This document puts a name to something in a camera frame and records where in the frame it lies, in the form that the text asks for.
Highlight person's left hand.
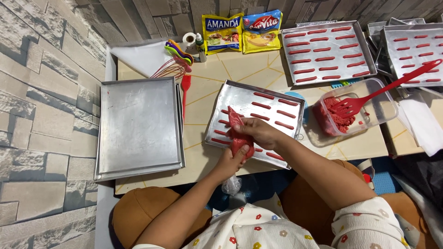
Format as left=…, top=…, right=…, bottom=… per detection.
left=217, top=144, right=251, bottom=174

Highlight person's right hand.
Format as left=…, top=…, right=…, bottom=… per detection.
left=229, top=117, right=279, bottom=151

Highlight piping bag with red dough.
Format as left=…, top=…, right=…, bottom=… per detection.
left=221, top=105, right=255, bottom=196

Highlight metal baking tray half filled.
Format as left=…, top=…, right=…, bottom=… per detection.
left=204, top=80, right=306, bottom=170

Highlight short rows of red dough strips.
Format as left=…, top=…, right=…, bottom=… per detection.
left=211, top=91, right=299, bottom=162

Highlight empty metal baking tray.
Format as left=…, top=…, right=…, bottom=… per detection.
left=176, top=83, right=187, bottom=169
left=94, top=77, right=186, bottom=182

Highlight red silicone brush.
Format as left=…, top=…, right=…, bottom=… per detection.
left=180, top=74, right=192, bottom=123

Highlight red dough lump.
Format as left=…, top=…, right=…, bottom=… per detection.
left=313, top=96, right=357, bottom=136

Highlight yellow packet with blue label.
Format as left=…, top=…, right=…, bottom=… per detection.
left=202, top=13, right=244, bottom=56

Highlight colourful measuring spoons set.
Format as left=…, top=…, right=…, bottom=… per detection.
left=164, top=39, right=194, bottom=66

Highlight yellow packet with red label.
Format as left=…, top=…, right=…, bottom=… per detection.
left=242, top=9, right=283, bottom=54

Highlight white tape roll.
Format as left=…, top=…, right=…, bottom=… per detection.
left=182, top=32, right=197, bottom=47

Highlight blue green comb scraper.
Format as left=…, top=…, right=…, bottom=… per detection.
left=330, top=78, right=361, bottom=89

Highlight three columns of red dough strips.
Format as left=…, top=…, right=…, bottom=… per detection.
left=284, top=26, right=371, bottom=83

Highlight white floral shirt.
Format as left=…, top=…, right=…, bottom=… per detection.
left=133, top=193, right=430, bottom=249

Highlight metal baking tray fully filled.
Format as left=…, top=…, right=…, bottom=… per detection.
left=281, top=20, right=378, bottom=86

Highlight white plastic sheet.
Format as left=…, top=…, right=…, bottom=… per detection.
left=109, top=41, right=180, bottom=79

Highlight metal grater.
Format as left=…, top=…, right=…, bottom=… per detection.
left=296, top=20, right=329, bottom=28

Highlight red and white object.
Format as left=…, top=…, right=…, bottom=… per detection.
left=356, top=158, right=376, bottom=191

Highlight clear plastic container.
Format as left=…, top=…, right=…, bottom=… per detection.
left=312, top=78, right=399, bottom=137

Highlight red slotted spatula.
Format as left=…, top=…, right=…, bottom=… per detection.
left=329, top=58, right=443, bottom=119

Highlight stack of metal baking trays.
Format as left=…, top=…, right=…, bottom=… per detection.
left=366, top=17, right=427, bottom=99

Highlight white paper sheets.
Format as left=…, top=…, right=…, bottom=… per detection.
left=395, top=91, right=443, bottom=157

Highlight metal baking tray with small strips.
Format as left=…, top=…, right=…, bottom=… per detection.
left=380, top=23, right=443, bottom=89

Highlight black cloth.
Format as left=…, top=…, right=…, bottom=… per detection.
left=393, top=150, right=443, bottom=213

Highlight rows of small red dough strips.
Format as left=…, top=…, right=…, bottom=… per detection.
left=393, top=34, right=443, bottom=84

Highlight red wire whisk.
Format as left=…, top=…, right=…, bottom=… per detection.
left=150, top=57, right=192, bottom=80

